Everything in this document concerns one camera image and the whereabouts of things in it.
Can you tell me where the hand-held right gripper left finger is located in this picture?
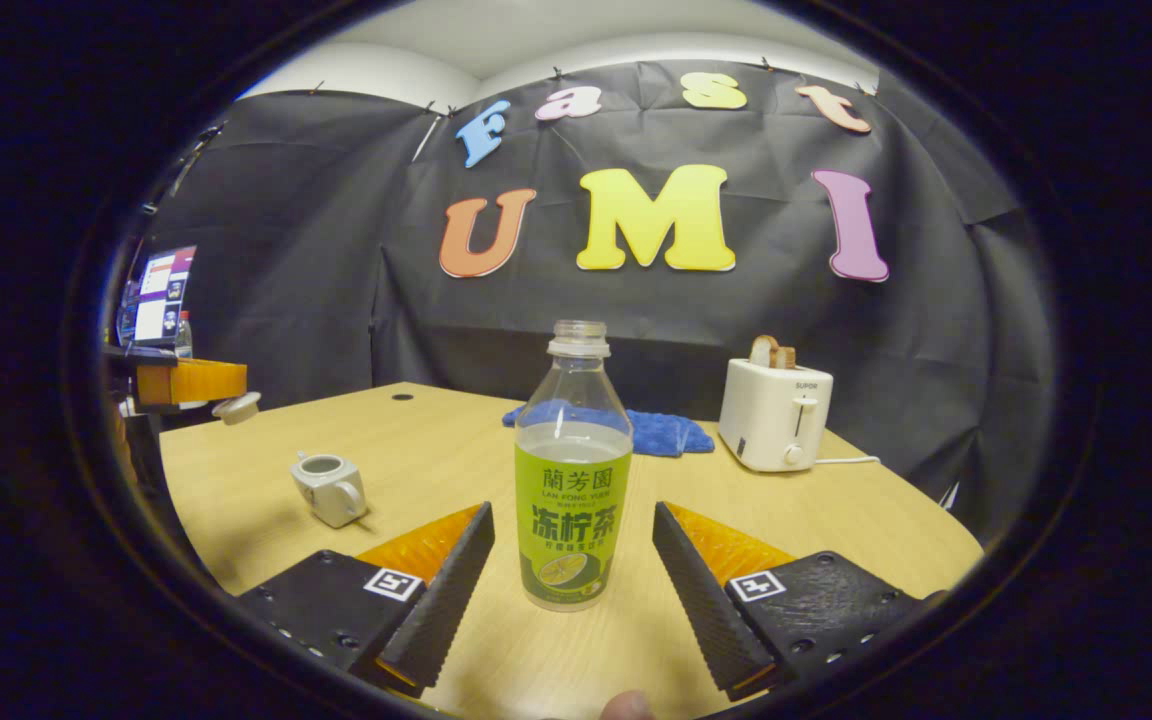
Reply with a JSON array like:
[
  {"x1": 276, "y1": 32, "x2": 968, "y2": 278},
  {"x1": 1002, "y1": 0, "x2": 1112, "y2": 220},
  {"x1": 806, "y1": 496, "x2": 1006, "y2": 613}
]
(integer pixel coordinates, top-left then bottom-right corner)
[{"x1": 236, "y1": 502, "x2": 496, "y2": 698}]

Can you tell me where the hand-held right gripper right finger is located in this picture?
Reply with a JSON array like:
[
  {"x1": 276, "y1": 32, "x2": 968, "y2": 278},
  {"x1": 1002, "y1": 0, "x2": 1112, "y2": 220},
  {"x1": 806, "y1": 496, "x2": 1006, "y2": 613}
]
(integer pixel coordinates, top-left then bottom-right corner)
[{"x1": 652, "y1": 501, "x2": 947, "y2": 701}]

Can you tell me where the white teacup lid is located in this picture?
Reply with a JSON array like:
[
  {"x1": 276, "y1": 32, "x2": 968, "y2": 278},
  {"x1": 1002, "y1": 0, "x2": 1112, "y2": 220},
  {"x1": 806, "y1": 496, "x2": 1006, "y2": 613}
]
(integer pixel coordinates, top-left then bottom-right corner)
[{"x1": 213, "y1": 391, "x2": 262, "y2": 426}]

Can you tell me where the white teacup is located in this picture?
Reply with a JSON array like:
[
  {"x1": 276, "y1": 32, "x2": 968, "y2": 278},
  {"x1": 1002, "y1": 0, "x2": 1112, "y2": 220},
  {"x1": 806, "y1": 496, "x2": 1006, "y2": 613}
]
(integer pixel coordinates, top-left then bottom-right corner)
[{"x1": 291, "y1": 452, "x2": 370, "y2": 529}]

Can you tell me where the green label water bottle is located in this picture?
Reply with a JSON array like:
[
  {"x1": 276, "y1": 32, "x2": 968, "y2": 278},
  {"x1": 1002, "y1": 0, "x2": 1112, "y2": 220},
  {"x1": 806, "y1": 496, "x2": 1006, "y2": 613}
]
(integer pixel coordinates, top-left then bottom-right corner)
[{"x1": 514, "y1": 320, "x2": 634, "y2": 612}]

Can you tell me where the computer monitor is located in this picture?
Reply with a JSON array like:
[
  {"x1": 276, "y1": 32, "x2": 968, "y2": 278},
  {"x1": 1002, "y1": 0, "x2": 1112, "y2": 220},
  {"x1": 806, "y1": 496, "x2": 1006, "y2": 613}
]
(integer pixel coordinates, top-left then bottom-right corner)
[{"x1": 119, "y1": 245, "x2": 197, "y2": 349}]

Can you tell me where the blue towel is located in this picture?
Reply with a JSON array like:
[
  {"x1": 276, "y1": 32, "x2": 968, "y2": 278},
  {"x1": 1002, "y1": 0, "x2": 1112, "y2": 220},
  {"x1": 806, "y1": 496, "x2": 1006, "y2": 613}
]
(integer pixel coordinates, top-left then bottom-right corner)
[{"x1": 502, "y1": 400, "x2": 716, "y2": 458}]

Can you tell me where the white toaster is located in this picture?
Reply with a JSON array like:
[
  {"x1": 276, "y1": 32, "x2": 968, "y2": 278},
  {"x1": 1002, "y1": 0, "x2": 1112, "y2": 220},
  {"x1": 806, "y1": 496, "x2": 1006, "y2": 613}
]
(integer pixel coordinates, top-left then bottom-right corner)
[{"x1": 718, "y1": 357, "x2": 834, "y2": 473}]

